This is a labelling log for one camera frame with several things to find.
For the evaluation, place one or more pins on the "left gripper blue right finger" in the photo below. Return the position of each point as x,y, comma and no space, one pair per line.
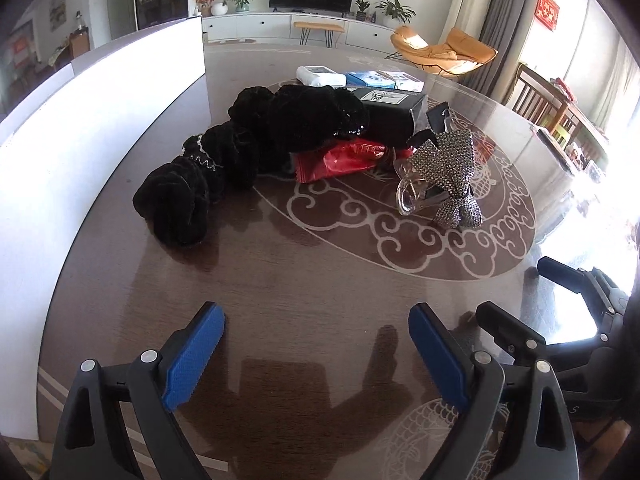
538,442

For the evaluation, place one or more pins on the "framed wall painting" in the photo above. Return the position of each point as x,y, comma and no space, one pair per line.
57,14

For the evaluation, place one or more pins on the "white tv cabinet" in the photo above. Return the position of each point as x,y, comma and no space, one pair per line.
277,28

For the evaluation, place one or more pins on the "grey curtain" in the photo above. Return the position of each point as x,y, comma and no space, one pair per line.
505,29

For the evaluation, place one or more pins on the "orange lounge chair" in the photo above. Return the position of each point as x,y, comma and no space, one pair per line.
458,55

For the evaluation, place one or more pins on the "wooden dining chair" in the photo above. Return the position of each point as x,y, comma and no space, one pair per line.
545,105

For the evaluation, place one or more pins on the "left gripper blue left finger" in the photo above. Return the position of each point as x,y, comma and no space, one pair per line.
92,440

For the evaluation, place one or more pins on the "red window decoration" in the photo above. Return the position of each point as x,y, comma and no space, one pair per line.
547,13

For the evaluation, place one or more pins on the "red foil snack bag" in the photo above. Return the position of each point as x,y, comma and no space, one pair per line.
341,157

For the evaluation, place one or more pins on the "white blue small box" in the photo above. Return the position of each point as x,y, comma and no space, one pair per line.
404,81

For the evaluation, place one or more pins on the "silver rhinestone bow clip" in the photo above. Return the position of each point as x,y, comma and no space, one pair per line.
438,174

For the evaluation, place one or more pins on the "small potted plant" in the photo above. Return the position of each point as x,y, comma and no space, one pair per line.
362,8

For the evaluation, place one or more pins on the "white partition board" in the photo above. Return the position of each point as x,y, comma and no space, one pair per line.
54,165

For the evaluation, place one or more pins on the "green potted plant right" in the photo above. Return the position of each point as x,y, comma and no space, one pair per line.
394,14

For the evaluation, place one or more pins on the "blue white medicine box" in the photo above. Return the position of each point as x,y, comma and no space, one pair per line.
369,79

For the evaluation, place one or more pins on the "wooden bench hairpin legs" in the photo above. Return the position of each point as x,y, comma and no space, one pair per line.
330,31

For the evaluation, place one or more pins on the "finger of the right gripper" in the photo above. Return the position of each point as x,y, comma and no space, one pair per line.
509,333
603,298

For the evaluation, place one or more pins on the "black rectangular box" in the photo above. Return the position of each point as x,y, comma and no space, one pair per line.
394,116

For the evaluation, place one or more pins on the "white wet wipes pack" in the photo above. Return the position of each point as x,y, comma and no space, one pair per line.
320,76

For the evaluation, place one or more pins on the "black plush scarf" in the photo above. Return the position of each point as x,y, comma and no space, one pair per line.
264,130

